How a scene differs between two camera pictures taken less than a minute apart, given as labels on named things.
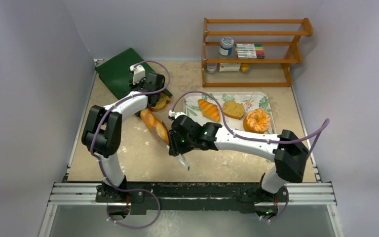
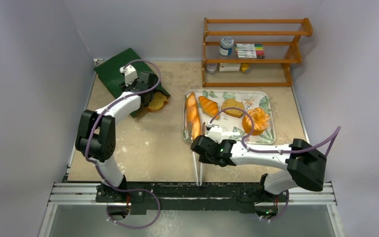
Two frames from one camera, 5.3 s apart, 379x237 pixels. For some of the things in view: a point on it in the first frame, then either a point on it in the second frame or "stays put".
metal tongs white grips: [181, 158] to [198, 184]
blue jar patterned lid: [226, 45] stays put
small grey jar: [211, 67] stays put
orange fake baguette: [155, 125] to [192, 117]
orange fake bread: [256, 121] stays put
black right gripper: [177, 143] to [198, 145]
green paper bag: [114, 72] stays put
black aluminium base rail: [134, 198] stays put
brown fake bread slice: [233, 109] stays put
